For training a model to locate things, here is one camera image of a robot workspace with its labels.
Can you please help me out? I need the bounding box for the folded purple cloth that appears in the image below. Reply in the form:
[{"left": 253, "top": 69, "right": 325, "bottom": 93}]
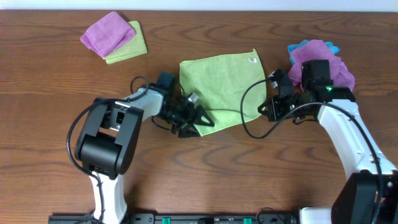
[{"left": 80, "top": 11, "right": 136, "bottom": 57}]

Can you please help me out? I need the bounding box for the folded green cloth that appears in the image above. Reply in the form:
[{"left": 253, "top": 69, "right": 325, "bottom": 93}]
[{"left": 103, "top": 21, "right": 147, "bottom": 64}]

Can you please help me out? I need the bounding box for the right black cable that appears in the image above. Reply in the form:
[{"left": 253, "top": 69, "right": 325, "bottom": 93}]
[{"left": 239, "top": 79, "right": 383, "bottom": 224}]

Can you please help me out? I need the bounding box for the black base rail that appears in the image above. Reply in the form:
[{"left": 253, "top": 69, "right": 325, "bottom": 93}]
[{"left": 48, "top": 212, "right": 301, "bottom": 224}]

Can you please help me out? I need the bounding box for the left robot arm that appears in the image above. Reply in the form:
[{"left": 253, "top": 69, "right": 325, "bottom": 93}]
[{"left": 73, "top": 85, "right": 215, "bottom": 223}]

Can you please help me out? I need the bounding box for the green microfiber cloth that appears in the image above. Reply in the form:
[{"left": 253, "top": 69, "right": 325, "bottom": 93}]
[{"left": 179, "top": 49, "right": 267, "bottom": 136}]

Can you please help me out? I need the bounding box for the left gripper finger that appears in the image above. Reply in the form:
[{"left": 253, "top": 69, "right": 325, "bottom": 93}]
[
  {"left": 194, "top": 105, "right": 215, "bottom": 127},
  {"left": 178, "top": 123, "right": 201, "bottom": 138}
]

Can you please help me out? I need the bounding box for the blue cloth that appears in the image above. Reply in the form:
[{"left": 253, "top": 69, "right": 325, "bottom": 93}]
[{"left": 287, "top": 39, "right": 341, "bottom": 65}]

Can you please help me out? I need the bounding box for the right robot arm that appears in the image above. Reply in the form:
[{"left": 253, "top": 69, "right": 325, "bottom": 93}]
[{"left": 258, "top": 60, "right": 397, "bottom": 223}]

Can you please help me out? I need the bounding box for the crumpled purple cloth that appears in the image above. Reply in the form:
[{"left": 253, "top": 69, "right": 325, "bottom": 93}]
[{"left": 287, "top": 39, "right": 355, "bottom": 91}]

